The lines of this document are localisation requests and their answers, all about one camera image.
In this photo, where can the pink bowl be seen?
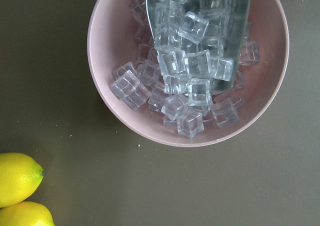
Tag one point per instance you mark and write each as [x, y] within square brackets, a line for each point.
[110, 44]

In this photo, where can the metal ice scoop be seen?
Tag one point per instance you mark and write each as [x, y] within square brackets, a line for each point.
[198, 39]

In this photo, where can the yellow lemon upper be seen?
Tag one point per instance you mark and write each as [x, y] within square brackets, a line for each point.
[20, 176]

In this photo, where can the yellow lemon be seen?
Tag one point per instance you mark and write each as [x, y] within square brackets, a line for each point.
[26, 213]
[20, 176]

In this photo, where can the yellow lemon lower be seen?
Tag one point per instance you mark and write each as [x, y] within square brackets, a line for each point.
[26, 213]

